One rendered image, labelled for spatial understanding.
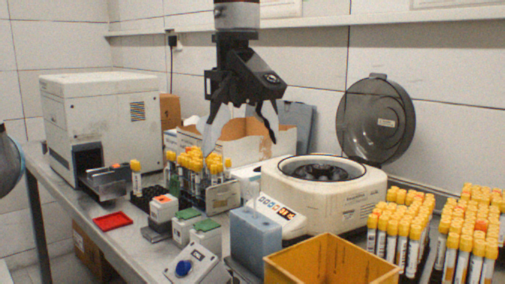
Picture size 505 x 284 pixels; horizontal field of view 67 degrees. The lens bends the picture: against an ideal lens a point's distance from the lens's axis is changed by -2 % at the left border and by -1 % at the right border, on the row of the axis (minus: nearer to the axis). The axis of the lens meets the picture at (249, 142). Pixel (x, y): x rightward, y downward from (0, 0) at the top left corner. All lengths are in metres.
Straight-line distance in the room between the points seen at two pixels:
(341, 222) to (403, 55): 0.45
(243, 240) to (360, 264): 0.20
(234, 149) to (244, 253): 0.39
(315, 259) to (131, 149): 0.72
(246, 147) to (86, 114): 0.44
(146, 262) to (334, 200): 0.37
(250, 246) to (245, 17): 0.37
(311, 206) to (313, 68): 0.54
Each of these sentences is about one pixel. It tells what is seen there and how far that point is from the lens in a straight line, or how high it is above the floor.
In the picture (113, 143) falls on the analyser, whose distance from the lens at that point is 1.17.
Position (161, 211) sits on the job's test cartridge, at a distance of 0.82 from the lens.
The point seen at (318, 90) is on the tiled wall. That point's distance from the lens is 1.19.
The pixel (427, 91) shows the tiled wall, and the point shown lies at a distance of 1.01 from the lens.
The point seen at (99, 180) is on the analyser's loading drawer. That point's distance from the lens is 1.05.
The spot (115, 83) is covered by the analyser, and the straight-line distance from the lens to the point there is 1.15.
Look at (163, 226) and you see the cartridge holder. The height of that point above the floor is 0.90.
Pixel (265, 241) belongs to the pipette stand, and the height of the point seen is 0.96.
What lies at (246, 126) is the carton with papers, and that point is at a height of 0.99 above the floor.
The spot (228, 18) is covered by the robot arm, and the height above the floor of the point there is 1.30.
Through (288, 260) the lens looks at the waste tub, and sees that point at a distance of 0.60.
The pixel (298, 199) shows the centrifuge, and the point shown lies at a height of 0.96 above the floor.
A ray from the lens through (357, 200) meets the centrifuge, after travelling 0.82.
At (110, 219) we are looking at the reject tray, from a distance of 0.95.
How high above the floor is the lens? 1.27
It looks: 14 degrees down
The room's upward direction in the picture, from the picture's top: straight up
